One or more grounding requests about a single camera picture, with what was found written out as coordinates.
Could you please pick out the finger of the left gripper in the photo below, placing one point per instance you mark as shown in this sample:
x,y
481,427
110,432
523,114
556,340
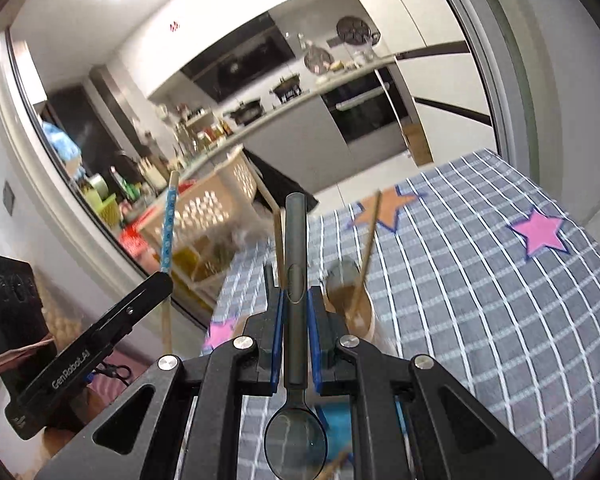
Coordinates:
x,y
64,378

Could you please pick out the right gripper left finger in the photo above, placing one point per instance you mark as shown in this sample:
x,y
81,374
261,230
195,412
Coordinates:
x,y
180,419

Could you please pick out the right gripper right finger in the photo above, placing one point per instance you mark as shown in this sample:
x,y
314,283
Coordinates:
x,y
410,419

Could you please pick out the dark transparent spoon large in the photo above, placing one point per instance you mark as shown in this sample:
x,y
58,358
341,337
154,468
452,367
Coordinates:
x,y
295,441

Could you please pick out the blue patterned chopstick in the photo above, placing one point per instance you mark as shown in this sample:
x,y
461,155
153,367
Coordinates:
x,y
166,257

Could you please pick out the chopstick in holder right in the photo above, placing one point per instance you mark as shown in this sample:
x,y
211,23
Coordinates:
x,y
367,254

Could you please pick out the beige utensil holder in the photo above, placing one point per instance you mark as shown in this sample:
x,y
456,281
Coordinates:
x,y
347,296

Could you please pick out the beige perforated storage cart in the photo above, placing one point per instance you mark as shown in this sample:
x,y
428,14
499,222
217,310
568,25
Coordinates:
x,y
213,219

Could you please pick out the bamboo chopstick upper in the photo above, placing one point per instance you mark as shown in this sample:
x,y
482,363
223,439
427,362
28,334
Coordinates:
x,y
279,247

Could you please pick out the black wok on stove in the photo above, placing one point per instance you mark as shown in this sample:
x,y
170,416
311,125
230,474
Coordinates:
x,y
246,112

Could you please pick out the black built-in oven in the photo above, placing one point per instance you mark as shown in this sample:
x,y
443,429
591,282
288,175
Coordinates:
x,y
365,104

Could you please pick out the black pot on stove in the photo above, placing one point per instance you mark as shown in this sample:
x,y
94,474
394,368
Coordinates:
x,y
287,88

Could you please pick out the black range hood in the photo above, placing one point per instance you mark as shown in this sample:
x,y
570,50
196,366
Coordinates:
x,y
238,59

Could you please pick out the white upper cabinets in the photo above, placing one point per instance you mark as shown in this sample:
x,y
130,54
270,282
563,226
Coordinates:
x,y
178,32

